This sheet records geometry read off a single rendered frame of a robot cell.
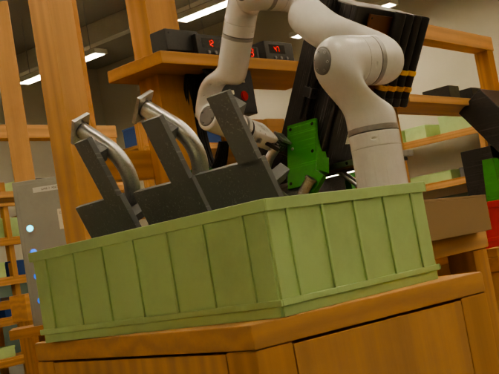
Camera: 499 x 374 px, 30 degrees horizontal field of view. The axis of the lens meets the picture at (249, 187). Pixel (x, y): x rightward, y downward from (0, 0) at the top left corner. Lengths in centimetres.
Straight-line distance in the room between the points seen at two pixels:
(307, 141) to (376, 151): 75
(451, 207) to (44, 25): 132
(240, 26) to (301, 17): 31
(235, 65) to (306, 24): 38
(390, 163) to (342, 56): 27
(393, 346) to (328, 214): 23
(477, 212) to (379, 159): 25
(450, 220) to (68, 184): 114
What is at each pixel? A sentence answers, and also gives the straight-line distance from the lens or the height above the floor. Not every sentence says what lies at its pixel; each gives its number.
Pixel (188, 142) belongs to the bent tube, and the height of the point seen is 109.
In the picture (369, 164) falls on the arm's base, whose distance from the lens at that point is 217.
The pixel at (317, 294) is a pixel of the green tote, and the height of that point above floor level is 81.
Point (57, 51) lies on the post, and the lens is 273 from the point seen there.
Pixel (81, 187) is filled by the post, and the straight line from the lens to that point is 267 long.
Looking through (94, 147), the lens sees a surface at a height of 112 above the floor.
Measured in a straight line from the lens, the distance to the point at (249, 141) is 146.
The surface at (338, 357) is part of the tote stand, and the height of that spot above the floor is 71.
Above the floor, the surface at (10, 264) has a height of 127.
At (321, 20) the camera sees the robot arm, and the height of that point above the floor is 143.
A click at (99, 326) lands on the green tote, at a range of 164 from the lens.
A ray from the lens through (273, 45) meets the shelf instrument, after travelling 330.
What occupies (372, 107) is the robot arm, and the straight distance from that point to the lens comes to 218.
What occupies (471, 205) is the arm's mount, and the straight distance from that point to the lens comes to 215.
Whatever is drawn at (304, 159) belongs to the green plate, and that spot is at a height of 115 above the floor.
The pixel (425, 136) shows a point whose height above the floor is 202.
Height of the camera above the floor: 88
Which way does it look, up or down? 4 degrees up
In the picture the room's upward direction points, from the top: 10 degrees counter-clockwise
